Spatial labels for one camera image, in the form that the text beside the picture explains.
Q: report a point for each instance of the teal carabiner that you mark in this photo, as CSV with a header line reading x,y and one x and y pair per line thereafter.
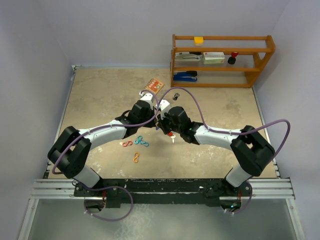
x,y
138,140
144,143

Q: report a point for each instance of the red carabiner clip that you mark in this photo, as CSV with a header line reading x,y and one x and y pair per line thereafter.
x,y
128,143

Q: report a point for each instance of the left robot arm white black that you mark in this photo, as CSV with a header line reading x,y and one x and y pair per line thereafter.
x,y
70,151

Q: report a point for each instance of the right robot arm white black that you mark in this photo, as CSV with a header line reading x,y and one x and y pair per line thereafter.
x,y
252,151

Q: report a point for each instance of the red tag key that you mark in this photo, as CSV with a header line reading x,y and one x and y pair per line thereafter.
x,y
172,136

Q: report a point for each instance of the orange small notebook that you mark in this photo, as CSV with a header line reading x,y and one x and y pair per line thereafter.
x,y
154,85

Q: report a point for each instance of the orange carabiner lower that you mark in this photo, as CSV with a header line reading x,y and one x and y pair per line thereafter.
x,y
136,157

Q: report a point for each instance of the blue black stapler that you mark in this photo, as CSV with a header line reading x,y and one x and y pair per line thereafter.
x,y
186,76

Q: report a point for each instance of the grey stapler on shelf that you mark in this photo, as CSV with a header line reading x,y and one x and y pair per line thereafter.
x,y
187,56

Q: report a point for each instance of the wooden shelf rack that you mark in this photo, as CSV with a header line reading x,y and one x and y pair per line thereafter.
x,y
254,52

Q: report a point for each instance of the white red box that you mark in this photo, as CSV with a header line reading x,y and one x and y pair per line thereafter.
x,y
213,57

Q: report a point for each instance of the yellow lid container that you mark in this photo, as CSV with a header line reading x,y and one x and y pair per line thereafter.
x,y
198,41

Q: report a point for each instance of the red black stamp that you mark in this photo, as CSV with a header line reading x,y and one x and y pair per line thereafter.
x,y
232,59

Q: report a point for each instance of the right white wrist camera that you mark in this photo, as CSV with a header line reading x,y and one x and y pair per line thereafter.
x,y
163,108

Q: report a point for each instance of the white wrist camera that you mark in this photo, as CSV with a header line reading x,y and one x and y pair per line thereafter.
x,y
147,96
163,108

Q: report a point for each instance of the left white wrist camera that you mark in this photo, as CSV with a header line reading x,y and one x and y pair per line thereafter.
x,y
147,96

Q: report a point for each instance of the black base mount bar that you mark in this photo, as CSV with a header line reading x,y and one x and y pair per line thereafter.
x,y
211,192

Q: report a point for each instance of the aluminium rail frame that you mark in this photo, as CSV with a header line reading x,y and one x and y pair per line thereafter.
x,y
263,188

